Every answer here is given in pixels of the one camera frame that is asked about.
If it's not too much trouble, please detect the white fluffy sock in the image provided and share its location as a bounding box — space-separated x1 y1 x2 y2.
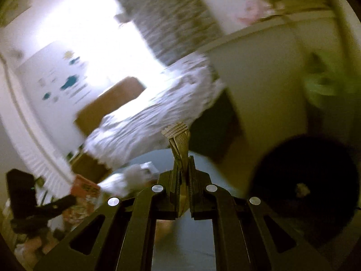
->
123 161 160 188

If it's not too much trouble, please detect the black round trash bin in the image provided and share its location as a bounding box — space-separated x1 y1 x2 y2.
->
248 134 360 247

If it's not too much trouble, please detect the white crumpled plastic bag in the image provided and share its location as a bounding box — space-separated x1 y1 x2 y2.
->
98 173 132 198

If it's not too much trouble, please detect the grey blue table cloth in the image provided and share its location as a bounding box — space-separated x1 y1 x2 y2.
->
95 157 241 270

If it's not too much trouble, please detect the red snack box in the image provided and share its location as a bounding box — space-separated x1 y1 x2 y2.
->
70 174 100 198

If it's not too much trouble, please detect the brown wooden nightstand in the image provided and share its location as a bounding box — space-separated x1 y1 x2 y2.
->
70 152 111 184

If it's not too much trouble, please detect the brown wooden headboard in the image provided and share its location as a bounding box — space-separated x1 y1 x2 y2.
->
75 77 146 137

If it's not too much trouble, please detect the white rumpled duvet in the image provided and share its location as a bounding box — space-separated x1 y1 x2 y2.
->
83 53 225 169

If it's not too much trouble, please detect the white bedside cabinet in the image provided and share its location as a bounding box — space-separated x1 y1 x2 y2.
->
199 10 344 195

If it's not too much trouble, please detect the patterned grey window curtain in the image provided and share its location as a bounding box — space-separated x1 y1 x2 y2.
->
118 0 223 66

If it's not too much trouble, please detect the wall sticker poster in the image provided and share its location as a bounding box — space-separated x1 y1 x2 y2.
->
16 43 98 113

